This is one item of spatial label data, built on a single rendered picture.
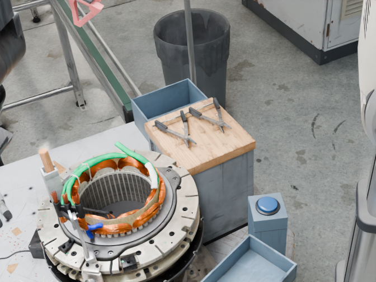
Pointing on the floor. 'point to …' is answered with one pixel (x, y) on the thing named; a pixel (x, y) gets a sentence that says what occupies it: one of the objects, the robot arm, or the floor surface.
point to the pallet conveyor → (121, 106)
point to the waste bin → (176, 70)
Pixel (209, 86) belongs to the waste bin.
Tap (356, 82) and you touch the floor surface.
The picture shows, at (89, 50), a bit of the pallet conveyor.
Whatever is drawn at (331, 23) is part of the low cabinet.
